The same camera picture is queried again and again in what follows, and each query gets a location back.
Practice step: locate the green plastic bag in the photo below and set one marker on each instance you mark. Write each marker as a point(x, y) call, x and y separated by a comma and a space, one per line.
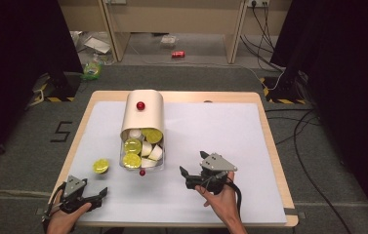
point(92, 70)

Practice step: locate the white table mat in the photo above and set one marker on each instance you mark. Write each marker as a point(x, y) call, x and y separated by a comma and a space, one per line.
point(211, 130)

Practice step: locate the beige wooden desk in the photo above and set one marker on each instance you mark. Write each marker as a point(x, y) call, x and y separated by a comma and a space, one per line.
point(178, 16)

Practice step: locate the beige tipped-over container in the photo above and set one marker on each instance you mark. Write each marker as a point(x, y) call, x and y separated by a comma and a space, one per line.
point(142, 113)

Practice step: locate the yellow-black hazard tape strip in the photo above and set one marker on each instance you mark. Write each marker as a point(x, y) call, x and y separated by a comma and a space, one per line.
point(285, 99)
point(54, 98)

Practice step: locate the clear plastic food container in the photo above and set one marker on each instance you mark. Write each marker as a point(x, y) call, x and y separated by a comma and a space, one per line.
point(168, 40)

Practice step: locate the wooden table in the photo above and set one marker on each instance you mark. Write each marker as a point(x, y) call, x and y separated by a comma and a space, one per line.
point(276, 156)

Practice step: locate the person's right hand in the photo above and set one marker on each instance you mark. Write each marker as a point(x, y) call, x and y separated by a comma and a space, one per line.
point(220, 201)

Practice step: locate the pile of jelly cups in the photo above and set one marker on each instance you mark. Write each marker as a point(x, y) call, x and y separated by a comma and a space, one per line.
point(141, 149)

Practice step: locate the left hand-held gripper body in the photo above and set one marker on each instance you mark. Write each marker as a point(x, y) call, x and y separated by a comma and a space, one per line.
point(74, 191)

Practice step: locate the white wall socket with plugs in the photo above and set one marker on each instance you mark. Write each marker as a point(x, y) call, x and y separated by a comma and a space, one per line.
point(258, 2)

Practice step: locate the black curtain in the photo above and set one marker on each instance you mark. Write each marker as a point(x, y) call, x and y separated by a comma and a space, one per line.
point(344, 81)
point(15, 65)

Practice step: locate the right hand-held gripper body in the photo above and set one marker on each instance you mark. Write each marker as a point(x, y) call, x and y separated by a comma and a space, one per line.
point(215, 172)

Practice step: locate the small yellow-lidded jelly cup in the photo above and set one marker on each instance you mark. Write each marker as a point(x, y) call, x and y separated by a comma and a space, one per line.
point(101, 165)

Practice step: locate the person's left hand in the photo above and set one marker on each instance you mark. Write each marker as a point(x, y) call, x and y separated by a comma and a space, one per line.
point(62, 221)

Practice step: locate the red drink can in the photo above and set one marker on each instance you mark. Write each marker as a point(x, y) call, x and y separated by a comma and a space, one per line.
point(178, 54)

